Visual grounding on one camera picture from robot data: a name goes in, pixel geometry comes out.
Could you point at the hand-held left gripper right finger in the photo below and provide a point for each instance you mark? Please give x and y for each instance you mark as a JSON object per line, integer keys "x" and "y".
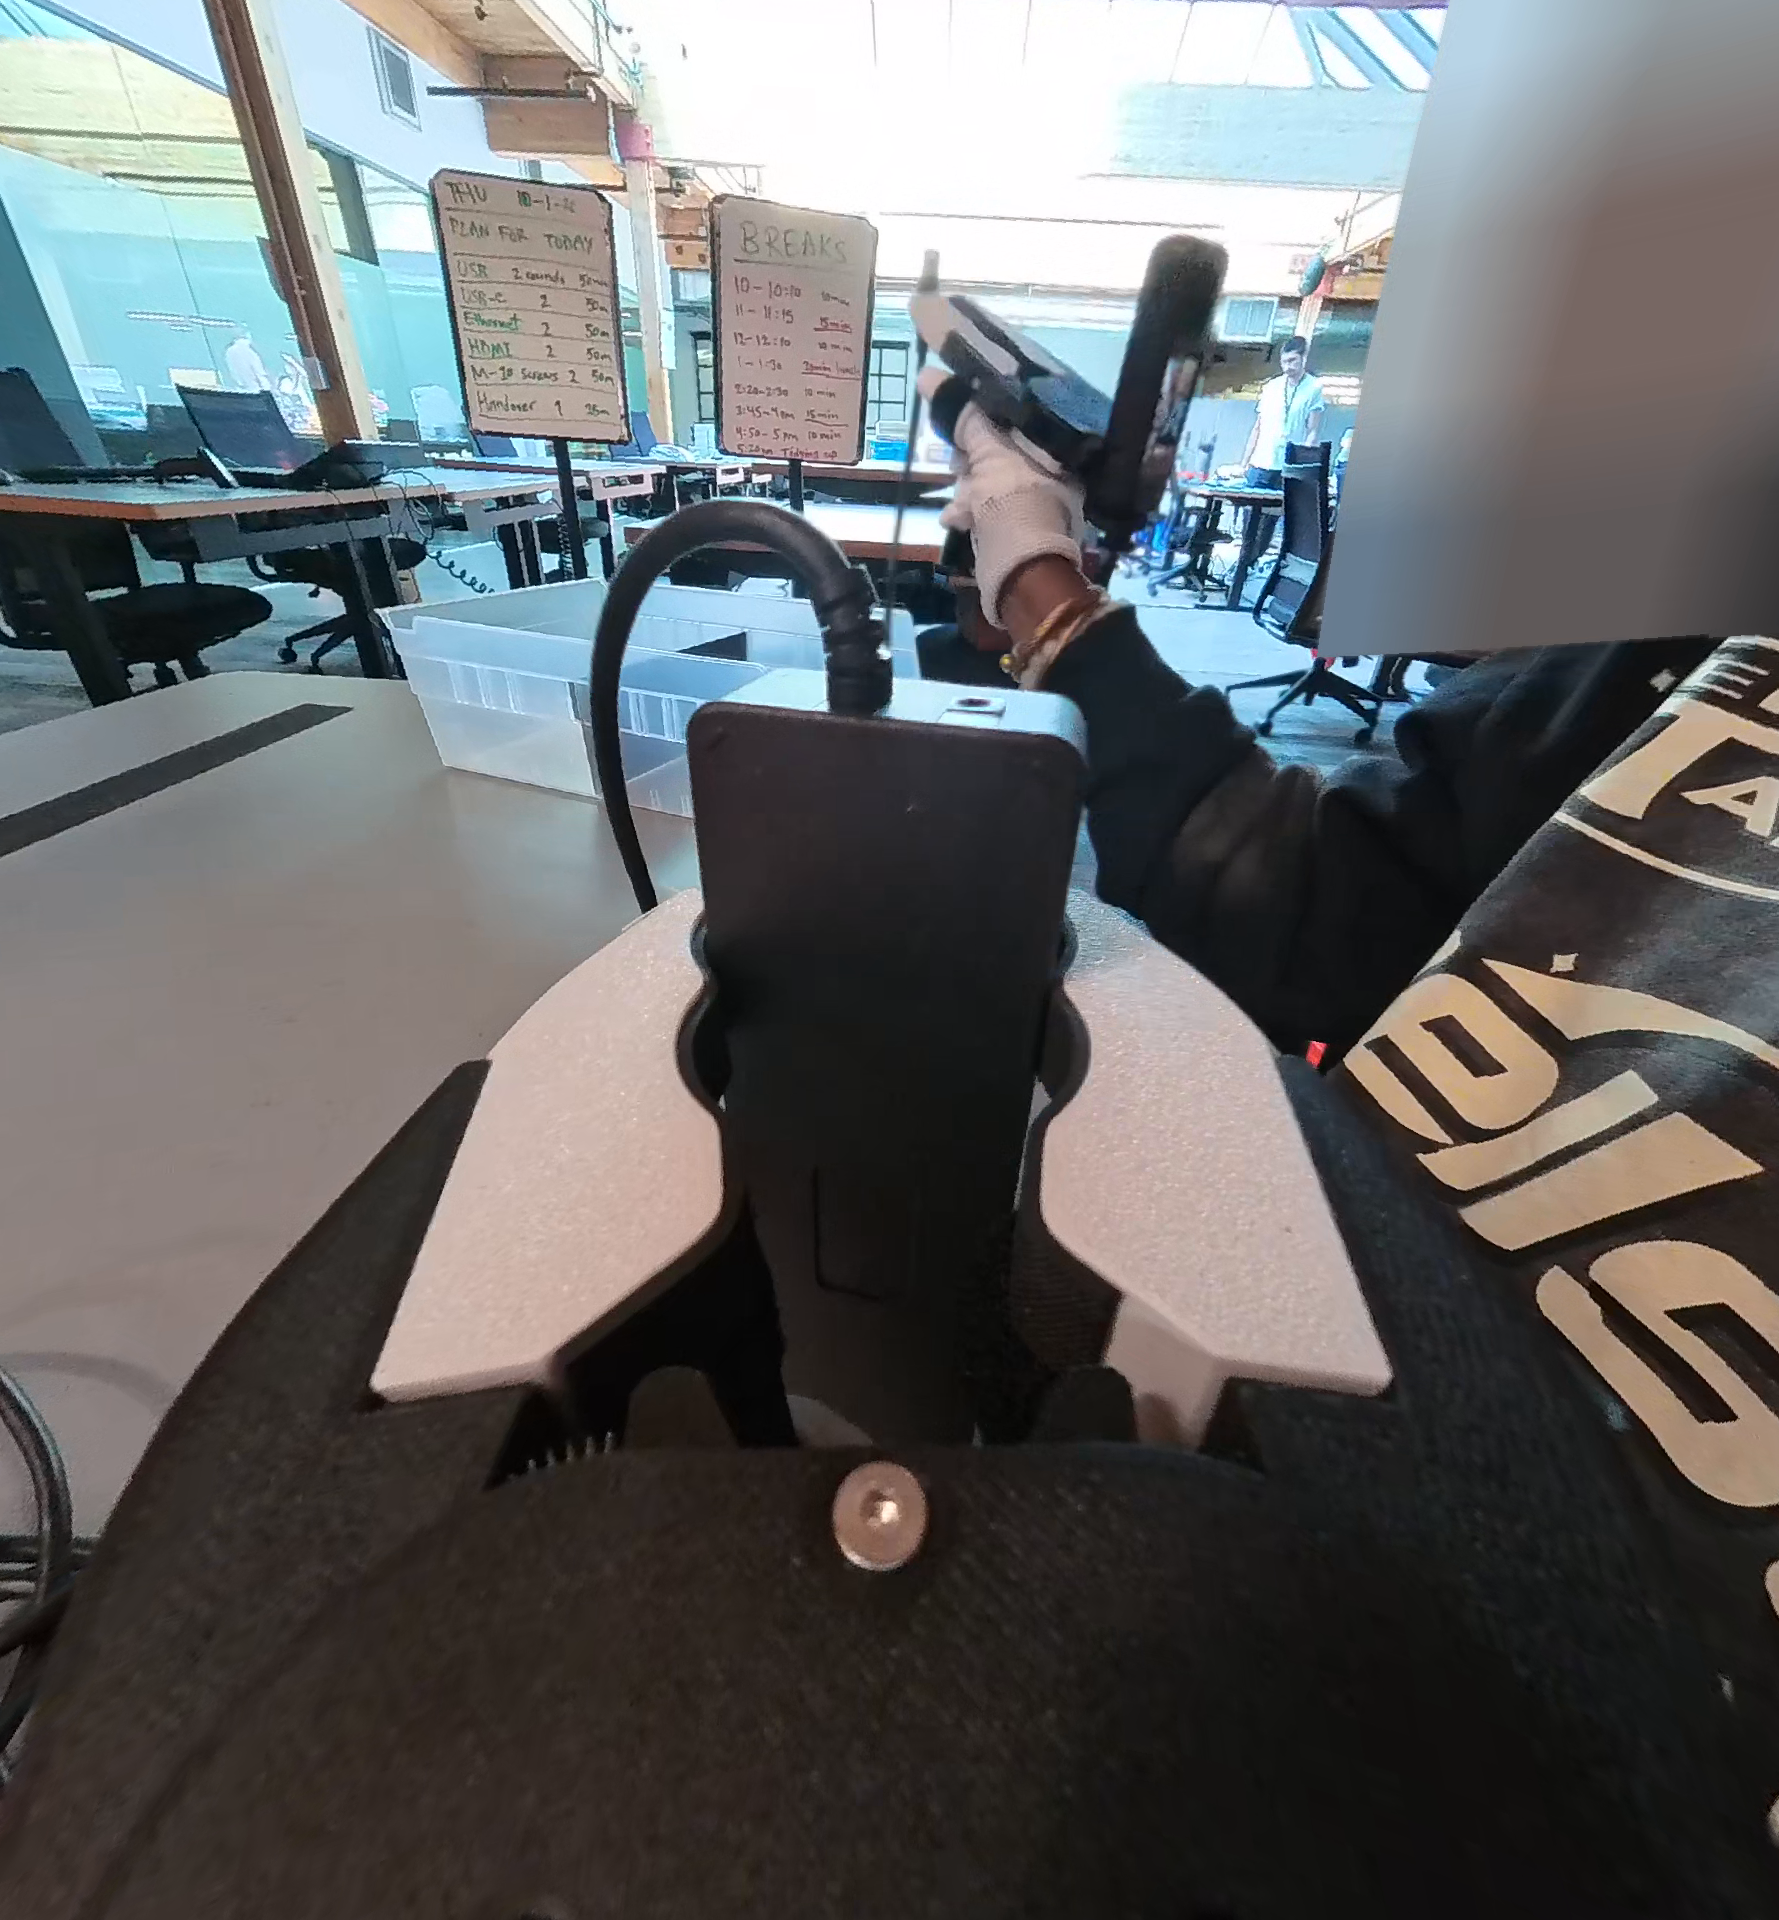
{"x": 1218, "y": 1203}

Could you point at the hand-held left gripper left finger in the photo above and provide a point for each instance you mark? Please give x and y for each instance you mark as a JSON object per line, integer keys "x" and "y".
{"x": 564, "y": 1180}

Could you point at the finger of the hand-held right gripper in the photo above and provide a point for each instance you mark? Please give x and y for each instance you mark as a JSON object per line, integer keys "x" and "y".
{"x": 980, "y": 321}

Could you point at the black usb hub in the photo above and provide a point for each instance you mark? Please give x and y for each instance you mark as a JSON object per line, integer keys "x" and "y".
{"x": 895, "y": 981}

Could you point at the clear plastic bin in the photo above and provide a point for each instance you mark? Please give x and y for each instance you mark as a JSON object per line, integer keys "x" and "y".
{"x": 531, "y": 692}

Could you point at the person's right forearm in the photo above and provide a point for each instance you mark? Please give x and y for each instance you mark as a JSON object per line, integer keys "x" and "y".
{"x": 1205, "y": 809}

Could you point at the person's right hand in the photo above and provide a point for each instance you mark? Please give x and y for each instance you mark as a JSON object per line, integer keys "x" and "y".
{"x": 1032, "y": 529}

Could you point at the whiteboard on stand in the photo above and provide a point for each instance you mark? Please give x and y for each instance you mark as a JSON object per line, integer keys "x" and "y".
{"x": 531, "y": 297}
{"x": 791, "y": 325}

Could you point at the wooden office desk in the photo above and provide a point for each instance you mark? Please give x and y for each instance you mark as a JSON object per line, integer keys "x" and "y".
{"x": 152, "y": 494}
{"x": 835, "y": 530}

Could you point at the wooden post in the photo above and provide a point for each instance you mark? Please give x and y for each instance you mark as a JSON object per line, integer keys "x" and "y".
{"x": 291, "y": 224}

